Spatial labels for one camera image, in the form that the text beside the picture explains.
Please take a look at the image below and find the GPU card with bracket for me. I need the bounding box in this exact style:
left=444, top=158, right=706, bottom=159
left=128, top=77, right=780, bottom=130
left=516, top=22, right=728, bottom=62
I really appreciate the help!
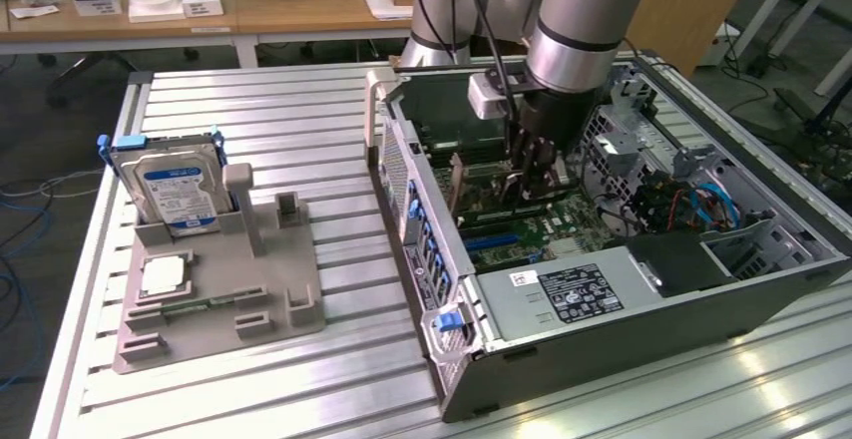
left=448, top=151, right=574, bottom=219

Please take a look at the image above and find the perforated metal drive cage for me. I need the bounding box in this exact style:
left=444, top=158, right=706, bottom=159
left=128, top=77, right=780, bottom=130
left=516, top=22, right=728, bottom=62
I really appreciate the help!
left=576, top=104, right=668, bottom=187

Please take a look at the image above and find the silver CPU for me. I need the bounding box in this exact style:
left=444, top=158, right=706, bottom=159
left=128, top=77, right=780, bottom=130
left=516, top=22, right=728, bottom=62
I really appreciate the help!
left=139, top=257, right=190, bottom=295

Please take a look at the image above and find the orange wire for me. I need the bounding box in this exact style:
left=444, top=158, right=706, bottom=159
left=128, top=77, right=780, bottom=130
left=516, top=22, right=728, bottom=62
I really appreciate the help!
left=667, top=184, right=688, bottom=231

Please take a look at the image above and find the small white labelled box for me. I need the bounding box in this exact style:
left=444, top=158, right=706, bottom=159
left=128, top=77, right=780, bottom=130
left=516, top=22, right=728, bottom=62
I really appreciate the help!
left=180, top=0, right=224, bottom=19

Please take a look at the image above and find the green RAM stick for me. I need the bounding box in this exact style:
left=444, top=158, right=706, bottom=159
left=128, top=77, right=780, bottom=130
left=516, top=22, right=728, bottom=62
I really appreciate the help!
left=458, top=204, right=544, bottom=226
left=126, top=293, right=270, bottom=318

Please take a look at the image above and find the white table frame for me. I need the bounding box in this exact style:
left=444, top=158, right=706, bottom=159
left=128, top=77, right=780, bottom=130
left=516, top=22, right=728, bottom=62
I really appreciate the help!
left=730, top=0, right=852, bottom=97

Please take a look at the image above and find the blue wire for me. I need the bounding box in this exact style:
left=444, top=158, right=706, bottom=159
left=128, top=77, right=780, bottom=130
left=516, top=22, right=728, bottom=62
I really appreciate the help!
left=691, top=182, right=744, bottom=231

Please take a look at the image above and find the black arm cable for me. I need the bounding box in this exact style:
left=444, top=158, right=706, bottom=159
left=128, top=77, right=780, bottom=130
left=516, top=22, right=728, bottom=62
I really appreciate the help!
left=472, top=0, right=519, bottom=129

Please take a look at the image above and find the grey power supply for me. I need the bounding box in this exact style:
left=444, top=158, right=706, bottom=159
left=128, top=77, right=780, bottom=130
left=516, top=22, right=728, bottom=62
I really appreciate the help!
left=472, top=246, right=667, bottom=343

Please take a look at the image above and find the silver hard disk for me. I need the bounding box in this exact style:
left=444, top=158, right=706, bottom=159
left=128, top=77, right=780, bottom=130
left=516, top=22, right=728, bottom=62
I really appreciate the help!
left=110, top=142, right=226, bottom=238

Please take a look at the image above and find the green motherboard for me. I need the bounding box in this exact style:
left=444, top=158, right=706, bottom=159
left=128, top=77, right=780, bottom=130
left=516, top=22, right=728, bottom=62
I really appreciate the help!
left=426, top=134, right=620, bottom=268

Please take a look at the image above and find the open grey PC case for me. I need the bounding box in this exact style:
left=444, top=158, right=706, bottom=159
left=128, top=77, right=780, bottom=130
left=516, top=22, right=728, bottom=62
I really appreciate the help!
left=364, top=49, right=852, bottom=423

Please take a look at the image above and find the blue expansion slot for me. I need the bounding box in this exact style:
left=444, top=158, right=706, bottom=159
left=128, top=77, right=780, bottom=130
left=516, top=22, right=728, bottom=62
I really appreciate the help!
left=463, top=231, right=522, bottom=253

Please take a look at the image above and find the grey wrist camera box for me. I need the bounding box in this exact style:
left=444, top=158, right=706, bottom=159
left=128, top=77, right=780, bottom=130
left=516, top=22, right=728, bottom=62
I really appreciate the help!
left=464, top=73, right=519, bottom=121

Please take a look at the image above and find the wooden desk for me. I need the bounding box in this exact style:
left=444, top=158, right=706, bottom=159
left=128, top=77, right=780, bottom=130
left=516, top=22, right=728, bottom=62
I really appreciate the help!
left=0, top=0, right=600, bottom=69

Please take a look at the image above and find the white paper stack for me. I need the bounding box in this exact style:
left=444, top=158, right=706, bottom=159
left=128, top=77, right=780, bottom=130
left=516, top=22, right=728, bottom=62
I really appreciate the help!
left=360, top=0, right=416, bottom=22

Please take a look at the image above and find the white paper slip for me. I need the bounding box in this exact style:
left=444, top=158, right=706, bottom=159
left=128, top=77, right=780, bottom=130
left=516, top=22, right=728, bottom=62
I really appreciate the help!
left=8, top=4, right=62, bottom=19

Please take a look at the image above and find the grey parts rack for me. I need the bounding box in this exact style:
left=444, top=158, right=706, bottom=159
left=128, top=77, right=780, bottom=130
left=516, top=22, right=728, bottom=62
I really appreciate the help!
left=112, top=162, right=328, bottom=376

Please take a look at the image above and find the blue floor cable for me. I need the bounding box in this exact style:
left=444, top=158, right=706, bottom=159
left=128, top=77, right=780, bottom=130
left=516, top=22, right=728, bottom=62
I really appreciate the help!
left=0, top=199, right=56, bottom=391

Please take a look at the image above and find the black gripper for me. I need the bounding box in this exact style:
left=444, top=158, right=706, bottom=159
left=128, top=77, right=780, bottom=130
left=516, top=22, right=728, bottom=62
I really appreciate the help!
left=510, top=87, right=604, bottom=196

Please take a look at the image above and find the black office chair base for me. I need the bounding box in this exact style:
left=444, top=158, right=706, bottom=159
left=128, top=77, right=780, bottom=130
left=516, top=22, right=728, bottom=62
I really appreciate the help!
left=36, top=49, right=139, bottom=109

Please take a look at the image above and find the grey floor cable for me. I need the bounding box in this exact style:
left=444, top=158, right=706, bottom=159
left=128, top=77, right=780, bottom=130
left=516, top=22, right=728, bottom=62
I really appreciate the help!
left=0, top=168, right=103, bottom=200

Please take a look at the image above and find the blue disk caddy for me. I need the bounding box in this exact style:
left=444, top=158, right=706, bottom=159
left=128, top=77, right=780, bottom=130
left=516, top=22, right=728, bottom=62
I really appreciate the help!
left=95, top=127, right=230, bottom=214

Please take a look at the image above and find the metal disk bay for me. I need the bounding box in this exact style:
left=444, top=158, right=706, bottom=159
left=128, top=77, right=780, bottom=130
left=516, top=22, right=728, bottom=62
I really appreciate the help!
left=702, top=217, right=822, bottom=281

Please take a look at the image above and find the wooden cabinet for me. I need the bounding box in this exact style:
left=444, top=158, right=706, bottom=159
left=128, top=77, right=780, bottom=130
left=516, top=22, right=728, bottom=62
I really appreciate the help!
left=623, top=0, right=764, bottom=75

